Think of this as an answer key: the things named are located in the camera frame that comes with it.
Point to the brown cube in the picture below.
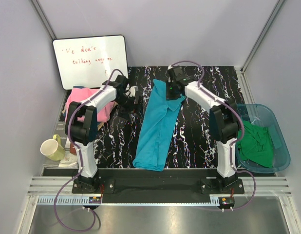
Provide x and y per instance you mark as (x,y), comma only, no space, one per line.
(72,149)

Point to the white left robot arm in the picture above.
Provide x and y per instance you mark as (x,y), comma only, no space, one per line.
(81,125)

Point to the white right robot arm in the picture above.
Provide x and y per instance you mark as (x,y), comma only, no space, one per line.
(224,122)

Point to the yellow green mug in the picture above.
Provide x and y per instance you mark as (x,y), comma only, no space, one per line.
(53,149)

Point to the teal t shirt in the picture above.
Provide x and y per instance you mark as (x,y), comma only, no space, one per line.
(157,129)

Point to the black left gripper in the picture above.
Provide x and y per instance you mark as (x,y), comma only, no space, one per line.
(138,107)

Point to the beige folded t shirt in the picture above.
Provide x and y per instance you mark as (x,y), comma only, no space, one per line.
(101,124)

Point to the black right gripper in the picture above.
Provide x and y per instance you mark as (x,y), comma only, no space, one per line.
(168,96)

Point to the green t shirt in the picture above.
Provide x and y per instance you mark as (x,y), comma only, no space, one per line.
(256,145)

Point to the pink folded t shirt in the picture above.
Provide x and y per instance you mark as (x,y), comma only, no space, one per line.
(80,94)

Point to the aluminium frame rail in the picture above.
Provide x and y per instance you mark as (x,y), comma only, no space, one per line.
(259,186)

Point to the teal plastic basin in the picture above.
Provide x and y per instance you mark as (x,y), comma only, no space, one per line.
(261,115)

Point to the white dry erase board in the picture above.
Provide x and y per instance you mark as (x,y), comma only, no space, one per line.
(89,61)

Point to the black white manual booklet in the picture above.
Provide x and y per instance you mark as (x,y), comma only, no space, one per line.
(70,160)

